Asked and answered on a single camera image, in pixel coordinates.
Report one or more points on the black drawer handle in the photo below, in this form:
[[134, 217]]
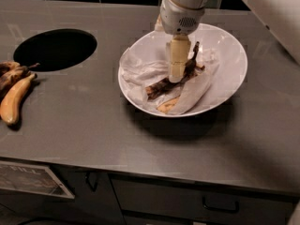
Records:
[[220, 207]]

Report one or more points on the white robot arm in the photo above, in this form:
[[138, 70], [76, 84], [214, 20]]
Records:
[[281, 17]]

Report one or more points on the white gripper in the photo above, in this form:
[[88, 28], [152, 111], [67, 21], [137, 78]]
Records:
[[177, 18]]

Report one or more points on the white crumpled paper napkin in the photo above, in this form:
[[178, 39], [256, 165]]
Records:
[[135, 75]]

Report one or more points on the yellow ripe banana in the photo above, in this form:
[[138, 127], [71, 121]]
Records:
[[10, 104]]

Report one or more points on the black cabinet door handle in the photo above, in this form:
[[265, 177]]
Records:
[[91, 179]]

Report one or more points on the yellow banana piece under napkin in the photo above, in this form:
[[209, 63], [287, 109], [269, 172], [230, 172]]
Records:
[[166, 106]]

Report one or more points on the dark overripe banana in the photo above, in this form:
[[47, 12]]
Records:
[[7, 66]]

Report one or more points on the framed label sign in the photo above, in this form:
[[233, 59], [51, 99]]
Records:
[[35, 179]]

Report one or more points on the blackened banana peel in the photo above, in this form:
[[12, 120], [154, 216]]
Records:
[[163, 86]]

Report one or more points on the white ceramic bowl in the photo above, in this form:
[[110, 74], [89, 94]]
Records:
[[232, 70]]

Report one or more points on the brown spotted banana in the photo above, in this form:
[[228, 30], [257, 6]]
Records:
[[11, 77]]

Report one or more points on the round black countertop hole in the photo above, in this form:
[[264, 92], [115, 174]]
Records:
[[56, 49]]

